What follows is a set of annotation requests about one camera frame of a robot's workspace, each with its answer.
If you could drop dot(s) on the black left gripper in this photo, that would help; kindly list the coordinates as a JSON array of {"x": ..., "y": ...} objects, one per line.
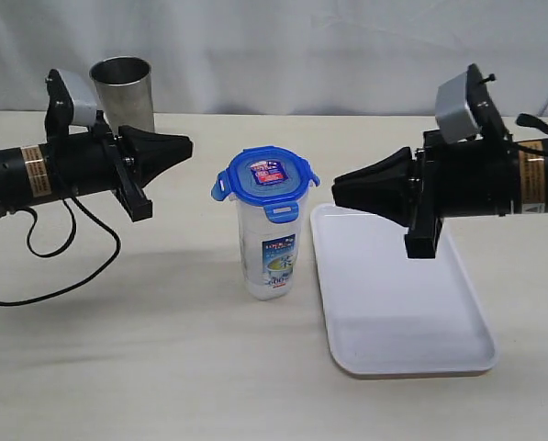
[{"x": 98, "y": 160}]

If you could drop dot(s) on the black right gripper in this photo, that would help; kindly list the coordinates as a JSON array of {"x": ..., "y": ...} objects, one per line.
[{"x": 463, "y": 179}]

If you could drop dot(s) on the stainless steel tumbler cup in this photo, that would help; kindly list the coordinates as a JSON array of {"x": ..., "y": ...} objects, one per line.
[{"x": 123, "y": 84}]

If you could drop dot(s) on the blue plastic lid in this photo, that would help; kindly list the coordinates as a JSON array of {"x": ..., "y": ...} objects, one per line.
[{"x": 269, "y": 177}]

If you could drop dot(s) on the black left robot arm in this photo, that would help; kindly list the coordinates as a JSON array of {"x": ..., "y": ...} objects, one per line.
[{"x": 26, "y": 179}]

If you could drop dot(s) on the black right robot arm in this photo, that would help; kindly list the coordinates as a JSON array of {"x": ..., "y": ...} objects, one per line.
[{"x": 532, "y": 177}]

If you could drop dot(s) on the clear plastic tall container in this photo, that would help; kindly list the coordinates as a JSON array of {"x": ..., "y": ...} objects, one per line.
[{"x": 269, "y": 241}]

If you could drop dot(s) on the white fabric backdrop curtain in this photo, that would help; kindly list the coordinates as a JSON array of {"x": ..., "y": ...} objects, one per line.
[{"x": 283, "y": 57}]

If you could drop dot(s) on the white rectangular plastic tray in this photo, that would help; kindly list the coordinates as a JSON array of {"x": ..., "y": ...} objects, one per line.
[{"x": 388, "y": 316}]

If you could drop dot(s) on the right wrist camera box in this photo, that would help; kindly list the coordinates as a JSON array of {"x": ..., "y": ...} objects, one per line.
[{"x": 464, "y": 108}]

